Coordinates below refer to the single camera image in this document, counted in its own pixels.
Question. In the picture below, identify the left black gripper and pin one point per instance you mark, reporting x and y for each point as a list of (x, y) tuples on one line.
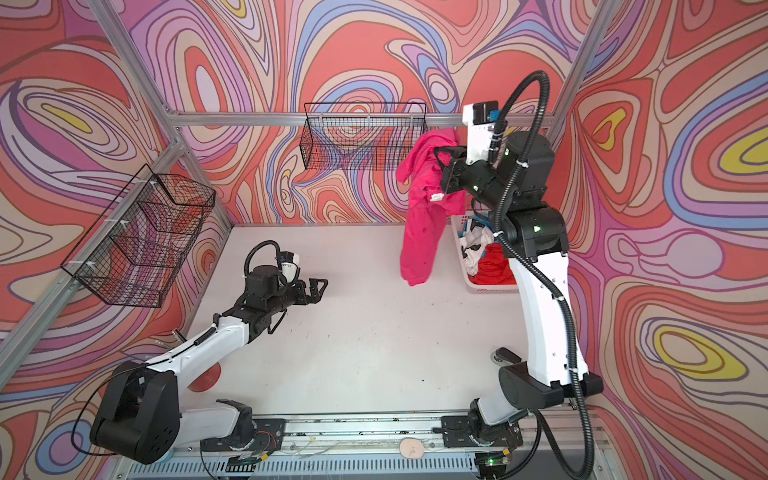
[(315, 295)]

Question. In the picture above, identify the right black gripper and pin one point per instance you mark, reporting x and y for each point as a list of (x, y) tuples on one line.
[(456, 165)]

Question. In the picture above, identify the magenta pink t shirt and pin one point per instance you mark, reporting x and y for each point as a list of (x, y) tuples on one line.
[(428, 207)]

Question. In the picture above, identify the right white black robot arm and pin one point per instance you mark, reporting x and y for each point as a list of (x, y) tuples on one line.
[(504, 167)]

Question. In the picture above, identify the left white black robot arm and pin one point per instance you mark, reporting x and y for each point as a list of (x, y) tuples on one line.
[(140, 415)]

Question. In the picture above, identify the white black t shirt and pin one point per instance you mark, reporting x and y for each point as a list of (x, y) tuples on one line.
[(473, 241)]

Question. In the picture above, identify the white plastic laundry basket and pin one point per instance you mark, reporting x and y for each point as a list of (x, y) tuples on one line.
[(458, 224)]

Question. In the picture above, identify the red t shirt in basket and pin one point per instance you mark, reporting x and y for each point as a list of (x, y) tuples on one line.
[(494, 268)]

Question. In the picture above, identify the red pencil cup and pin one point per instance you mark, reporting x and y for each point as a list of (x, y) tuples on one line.
[(206, 380)]

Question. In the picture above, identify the grey stapler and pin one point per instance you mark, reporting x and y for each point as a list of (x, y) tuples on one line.
[(504, 357)]

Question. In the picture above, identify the pink round disc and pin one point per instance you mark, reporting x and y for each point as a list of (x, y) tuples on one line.
[(412, 448)]

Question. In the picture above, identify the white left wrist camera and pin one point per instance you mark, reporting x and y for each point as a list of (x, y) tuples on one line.
[(289, 265)]

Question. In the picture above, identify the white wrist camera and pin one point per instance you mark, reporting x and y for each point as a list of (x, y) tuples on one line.
[(479, 119), (289, 265)]

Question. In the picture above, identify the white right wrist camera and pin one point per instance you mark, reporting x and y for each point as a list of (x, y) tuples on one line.
[(479, 119)]

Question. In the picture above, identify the black wire basket back wall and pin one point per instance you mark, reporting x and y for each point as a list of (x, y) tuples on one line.
[(360, 136)]

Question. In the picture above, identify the black wire basket wall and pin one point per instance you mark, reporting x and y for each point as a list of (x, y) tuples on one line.
[(360, 136), (133, 253)]

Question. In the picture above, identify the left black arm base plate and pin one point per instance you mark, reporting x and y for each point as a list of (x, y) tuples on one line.
[(264, 435)]

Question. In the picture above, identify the black wire basket left wall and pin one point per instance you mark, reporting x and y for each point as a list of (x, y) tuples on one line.
[(133, 253)]

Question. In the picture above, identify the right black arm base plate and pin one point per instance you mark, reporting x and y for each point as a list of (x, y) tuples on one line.
[(469, 431)]

